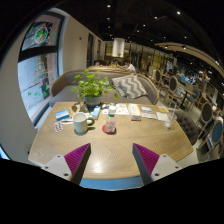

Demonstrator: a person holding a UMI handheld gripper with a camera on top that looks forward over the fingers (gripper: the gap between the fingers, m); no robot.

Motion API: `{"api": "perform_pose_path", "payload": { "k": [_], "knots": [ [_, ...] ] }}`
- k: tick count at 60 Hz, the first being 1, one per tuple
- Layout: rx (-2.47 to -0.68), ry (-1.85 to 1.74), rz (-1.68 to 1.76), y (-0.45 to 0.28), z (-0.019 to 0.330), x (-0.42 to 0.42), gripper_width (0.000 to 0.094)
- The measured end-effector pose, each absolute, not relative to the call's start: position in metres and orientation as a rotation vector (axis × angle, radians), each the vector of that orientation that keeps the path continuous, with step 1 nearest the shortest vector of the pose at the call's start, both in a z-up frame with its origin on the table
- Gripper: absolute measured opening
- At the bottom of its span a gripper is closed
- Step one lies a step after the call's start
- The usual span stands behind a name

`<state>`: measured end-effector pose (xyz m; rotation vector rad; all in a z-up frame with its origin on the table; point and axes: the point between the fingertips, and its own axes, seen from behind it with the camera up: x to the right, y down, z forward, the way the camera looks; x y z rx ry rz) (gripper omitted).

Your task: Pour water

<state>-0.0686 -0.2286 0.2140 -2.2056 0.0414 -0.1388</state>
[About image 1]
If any clear plastic bottle white cap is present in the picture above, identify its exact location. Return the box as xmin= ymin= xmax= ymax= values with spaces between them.
xmin=105 ymin=105 xmax=118 ymax=134

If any grey tufted armchair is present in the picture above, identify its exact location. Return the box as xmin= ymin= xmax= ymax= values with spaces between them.
xmin=173 ymin=109 xmax=201 ymax=146

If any grey curved sofa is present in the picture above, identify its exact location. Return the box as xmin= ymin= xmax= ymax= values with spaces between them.
xmin=48 ymin=65 xmax=160 ymax=108

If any flat round red coaster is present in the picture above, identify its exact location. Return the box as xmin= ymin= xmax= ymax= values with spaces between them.
xmin=101 ymin=124 xmax=118 ymax=136

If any pale mug with green handle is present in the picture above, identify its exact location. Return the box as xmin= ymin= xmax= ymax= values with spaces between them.
xmin=72 ymin=111 xmax=96 ymax=135

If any group of dining chairs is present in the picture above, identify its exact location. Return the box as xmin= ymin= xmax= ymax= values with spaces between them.
xmin=151 ymin=68 xmax=224 ymax=162

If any blue and white flat box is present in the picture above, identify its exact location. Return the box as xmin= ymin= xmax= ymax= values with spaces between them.
xmin=54 ymin=109 xmax=71 ymax=122

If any light blue small carton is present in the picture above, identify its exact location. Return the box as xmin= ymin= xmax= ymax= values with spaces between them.
xmin=90 ymin=105 xmax=102 ymax=120

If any food poster on window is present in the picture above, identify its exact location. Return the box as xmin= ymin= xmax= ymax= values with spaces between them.
xmin=28 ymin=21 xmax=54 ymax=46

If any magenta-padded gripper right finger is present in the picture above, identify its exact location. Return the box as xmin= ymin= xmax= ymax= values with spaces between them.
xmin=131 ymin=142 xmax=184 ymax=186

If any grey white chevron cushion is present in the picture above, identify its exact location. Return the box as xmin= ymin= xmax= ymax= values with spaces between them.
xmin=111 ymin=74 xmax=149 ymax=100

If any white box with orange print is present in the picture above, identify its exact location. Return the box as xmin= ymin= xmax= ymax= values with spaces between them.
xmin=127 ymin=103 xmax=143 ymax=121

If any white and blue leaflet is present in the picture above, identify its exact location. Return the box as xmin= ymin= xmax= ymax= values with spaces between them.
xmin=139 ymin=105 xmax=158 ymax=120

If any yellow leaflet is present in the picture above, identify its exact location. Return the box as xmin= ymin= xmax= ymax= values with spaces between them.
xmin=158 ymin=105 xmax=170 ymax=114

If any green potted plant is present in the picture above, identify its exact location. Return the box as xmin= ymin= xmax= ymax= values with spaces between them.
xmin=70 ymin=69 xmax=120 ymax=110

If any white paper napkin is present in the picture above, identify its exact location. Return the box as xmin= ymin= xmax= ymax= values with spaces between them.
xmin=155 ymin=111 xmax=169 ymax=123

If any white round pillar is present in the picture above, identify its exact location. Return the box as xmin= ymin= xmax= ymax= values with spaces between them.
xmin=111 ymin=37 xmax=126 ymax=58

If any clear plastic cup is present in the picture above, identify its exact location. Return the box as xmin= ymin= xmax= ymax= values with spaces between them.
xmin=164 ymin=104 xmax=178 ymax=130

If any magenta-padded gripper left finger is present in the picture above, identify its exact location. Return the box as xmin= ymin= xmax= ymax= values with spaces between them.
xmin=40 ymin=142 xmax=92 ymax=186

